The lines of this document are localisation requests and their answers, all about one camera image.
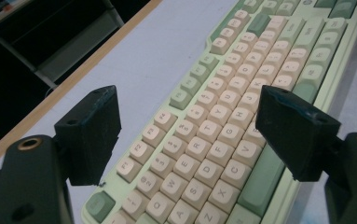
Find green and cream keyboard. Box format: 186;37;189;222
81;0;357;224

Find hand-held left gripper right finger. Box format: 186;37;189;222
254;85;342;182

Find grey metal shelf frame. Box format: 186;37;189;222
0;0;126;90

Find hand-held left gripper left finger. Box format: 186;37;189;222
53;85;122;187

